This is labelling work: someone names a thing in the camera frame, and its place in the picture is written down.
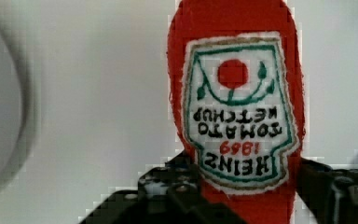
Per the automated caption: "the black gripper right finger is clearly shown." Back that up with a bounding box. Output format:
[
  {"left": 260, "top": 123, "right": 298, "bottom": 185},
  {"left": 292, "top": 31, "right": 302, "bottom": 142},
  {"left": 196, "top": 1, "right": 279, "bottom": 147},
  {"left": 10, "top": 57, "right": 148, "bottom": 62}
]
[{"left": 296, "top": 159, "right": 358, "bottom": 224}]

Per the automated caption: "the red plush ketchup bottle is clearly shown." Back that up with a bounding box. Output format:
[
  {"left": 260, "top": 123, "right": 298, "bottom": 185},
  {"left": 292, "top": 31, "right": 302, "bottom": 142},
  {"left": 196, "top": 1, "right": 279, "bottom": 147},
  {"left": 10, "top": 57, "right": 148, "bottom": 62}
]
[{"left": 167, "top": 0, "right": 305, "bottom": 224}]

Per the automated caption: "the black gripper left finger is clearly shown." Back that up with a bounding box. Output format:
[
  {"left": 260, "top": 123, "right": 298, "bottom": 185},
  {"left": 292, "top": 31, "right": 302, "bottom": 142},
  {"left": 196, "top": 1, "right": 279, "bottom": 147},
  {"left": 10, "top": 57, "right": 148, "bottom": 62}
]
[{"left": 79, "top": 153, "right": 247, "bottom": 224}]

